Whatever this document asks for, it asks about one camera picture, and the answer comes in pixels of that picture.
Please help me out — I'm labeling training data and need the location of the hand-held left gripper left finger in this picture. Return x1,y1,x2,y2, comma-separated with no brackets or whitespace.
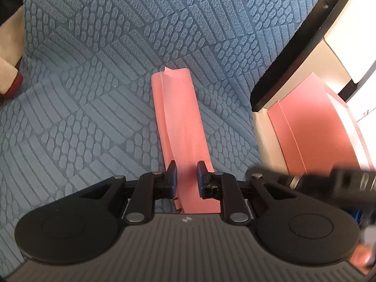
79,160,178,224

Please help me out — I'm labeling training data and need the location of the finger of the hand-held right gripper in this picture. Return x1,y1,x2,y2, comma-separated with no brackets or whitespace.
248,166,303,189

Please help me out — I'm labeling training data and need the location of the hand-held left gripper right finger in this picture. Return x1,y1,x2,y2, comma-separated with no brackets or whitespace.
196,160,291,224

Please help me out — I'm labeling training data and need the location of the pink cloth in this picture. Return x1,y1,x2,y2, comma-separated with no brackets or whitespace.
151,67,221,214

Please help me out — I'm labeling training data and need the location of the pink cardboard box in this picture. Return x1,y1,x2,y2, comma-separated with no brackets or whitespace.
279,72,369,177

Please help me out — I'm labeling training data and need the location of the blue textured cushion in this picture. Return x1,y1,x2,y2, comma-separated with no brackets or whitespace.
0,0,353,271

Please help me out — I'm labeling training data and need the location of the black white red printed blanket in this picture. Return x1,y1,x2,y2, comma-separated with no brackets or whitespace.
0,0,24,100

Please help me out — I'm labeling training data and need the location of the white board grey frame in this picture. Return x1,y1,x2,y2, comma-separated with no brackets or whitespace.
347,92,376,171

